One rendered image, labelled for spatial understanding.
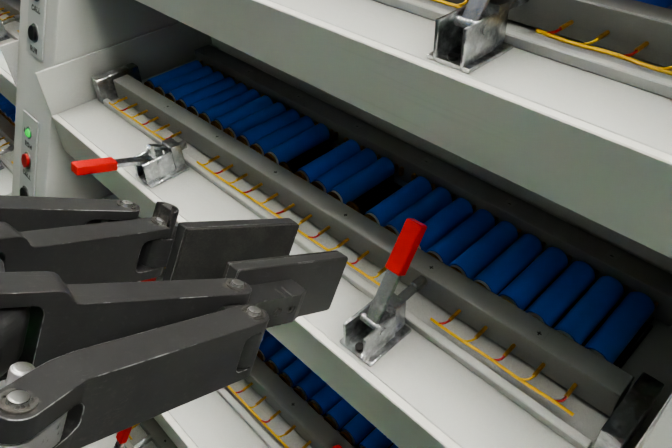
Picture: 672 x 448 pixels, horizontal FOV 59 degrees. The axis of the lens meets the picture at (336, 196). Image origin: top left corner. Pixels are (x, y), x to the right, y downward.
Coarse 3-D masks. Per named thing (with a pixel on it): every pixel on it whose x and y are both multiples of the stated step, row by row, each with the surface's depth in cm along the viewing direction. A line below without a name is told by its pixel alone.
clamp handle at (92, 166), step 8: (152, 152) 53; (88, 160) 50; (96, 160) 50; (104, 160) 50; (112, 160) 51; (120, 160) 51; (128, 160) 52; (136, 160) 52; (144, 160) 52; (72, 168) 49; (80, 168) 48; (88, 168) 49; (96, 168) 49; (104, 168) 50; (112, 168) 50
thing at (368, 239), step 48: (144, 96) 61; (192, 144) 58; (240, 144) 54; (240, 192) 51; (288, 192) 49; (384, 240) 43; (432, 288) 41; (480, 288) 39; (528, 336) 36; (528, 384) 35; (576, 384) 35; (624, 384) 34
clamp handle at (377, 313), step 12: (408, 228) 37; (420, 228) 36; (408, 240) 37; (420, 240) 37; (396, 252) 37; (408, 252) 36; (396, 264) 37; (408, 264) 37; (384, 276) 38; (396, 276) 37; (384, 288) 38; (384, 300) 38; (372, 312) 38; (384, 312) 38
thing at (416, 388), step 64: (64, 64) 62; (128, 64) 66; (256, 64) 66; (64, 128) 62; (128, 128) 61; (384, 128) 55; (128, 192) 56; (192, 192) 53; (256, 192) 52; (512, 192) 47; (320, 320) 41; (384, 384) 37; (448, 384) 37; (512, 384) 36; (640, 384) 33
